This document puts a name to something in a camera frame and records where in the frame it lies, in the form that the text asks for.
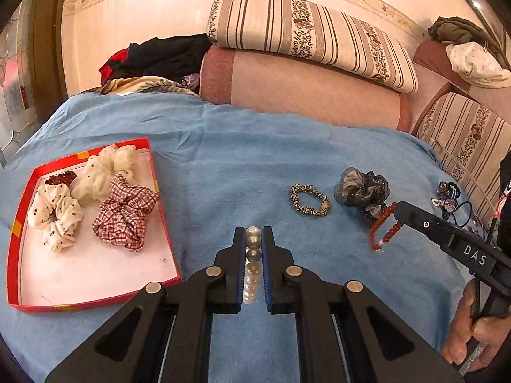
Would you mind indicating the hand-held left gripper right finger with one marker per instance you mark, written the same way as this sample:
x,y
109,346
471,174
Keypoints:
x,y
266,271

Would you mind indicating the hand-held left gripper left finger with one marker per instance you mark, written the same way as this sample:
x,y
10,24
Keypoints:
x,y
239,271

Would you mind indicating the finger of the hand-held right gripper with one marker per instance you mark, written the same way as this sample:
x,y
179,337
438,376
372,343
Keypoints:
x,y
419,219

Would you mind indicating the red cardboard box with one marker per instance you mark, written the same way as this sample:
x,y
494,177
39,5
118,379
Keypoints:
x,y
99,271

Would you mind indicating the person's right hand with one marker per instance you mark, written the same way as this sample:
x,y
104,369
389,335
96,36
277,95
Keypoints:
x,y
459,327

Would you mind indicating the grey black scrunchie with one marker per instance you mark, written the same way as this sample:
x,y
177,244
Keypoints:
x,y
355,187

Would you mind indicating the striped floral seat cushion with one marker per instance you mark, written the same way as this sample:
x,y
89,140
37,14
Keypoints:
x,y
463,135

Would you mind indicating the blue blanket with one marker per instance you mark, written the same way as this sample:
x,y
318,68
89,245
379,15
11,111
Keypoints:
x,y
247,159

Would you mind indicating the red checked scrunchie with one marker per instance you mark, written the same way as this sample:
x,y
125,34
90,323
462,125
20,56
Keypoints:
x,y
123,215

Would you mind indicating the pink sofa armrest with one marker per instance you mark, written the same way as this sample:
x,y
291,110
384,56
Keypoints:
x,y
435,75

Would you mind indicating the white cloth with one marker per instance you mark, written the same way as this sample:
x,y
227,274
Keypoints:
x,y
475,66

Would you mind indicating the cream dotted scrunchie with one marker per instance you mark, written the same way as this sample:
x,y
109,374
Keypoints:
x,y
96,179

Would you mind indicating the pink bolster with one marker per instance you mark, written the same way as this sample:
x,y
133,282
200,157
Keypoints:
x,y
299,91

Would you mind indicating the white cherry print scrunchie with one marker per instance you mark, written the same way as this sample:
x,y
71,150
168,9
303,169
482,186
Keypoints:
x,y
64,203

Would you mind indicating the olive green cloth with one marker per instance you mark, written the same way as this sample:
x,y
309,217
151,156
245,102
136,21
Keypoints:
x,y
459,30

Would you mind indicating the purple cloth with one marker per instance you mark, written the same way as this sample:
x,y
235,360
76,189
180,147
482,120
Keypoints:
x,y
191,80

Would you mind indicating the dark red dotted scrunchie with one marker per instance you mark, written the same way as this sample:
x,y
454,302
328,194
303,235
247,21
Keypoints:
x,y
60,178

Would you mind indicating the beige floral cloth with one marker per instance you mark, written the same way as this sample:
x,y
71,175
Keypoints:
x,y
139,85

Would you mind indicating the striped floral long cushion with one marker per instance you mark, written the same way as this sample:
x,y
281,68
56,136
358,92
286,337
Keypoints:
x,y
311,36

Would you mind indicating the black clothes pile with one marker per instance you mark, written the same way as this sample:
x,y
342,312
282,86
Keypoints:
x,y
167,56

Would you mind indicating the glass door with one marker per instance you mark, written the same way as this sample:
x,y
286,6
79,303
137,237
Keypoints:
x,y
24,87

